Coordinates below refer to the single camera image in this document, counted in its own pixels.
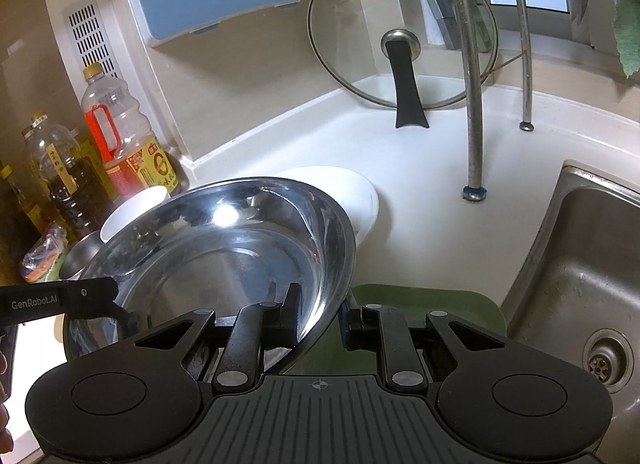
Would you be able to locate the stainless steel sink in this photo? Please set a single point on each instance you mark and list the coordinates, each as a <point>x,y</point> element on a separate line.
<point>565,269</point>

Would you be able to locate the glass pot lid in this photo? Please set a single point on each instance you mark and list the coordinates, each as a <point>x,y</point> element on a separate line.
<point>400,33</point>

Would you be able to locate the round stainless steel plate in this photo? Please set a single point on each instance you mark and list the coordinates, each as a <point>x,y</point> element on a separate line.
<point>200,254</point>

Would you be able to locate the white round plate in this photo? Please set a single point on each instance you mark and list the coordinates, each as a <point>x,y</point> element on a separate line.
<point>360,199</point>

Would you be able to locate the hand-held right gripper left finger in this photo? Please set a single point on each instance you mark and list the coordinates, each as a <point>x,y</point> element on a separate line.
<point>290,316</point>

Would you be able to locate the slim yellow-capped bottle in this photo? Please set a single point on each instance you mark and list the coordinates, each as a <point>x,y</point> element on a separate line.
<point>20,204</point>

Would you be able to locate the green square plate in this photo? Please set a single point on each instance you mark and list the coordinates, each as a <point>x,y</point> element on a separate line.
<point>450,299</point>

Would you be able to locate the large dark oil bottle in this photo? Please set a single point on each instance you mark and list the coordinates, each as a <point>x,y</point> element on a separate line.
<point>70,183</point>

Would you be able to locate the metal rack legs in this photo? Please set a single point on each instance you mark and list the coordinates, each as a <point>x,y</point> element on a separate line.
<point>472,93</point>

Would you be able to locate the green cloth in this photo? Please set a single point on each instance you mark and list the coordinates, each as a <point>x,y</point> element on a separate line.
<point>625,18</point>

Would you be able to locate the white wall vent grille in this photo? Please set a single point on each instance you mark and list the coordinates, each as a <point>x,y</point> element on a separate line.
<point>92,38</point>

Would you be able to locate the clear plastic bag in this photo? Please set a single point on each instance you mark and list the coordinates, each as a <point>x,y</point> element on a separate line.
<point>42,249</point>

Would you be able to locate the person's left hand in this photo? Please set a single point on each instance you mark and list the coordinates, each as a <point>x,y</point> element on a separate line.
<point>4,409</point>

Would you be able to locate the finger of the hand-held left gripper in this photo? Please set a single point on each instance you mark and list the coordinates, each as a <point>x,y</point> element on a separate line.
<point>122,319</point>

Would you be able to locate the small green bowl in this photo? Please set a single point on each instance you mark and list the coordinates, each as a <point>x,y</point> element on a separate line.
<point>42,278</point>

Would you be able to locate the small stainless steel bowl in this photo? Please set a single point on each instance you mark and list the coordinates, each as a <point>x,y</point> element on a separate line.
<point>80,256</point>

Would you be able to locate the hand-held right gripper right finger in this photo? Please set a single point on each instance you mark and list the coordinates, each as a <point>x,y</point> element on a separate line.
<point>350,329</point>

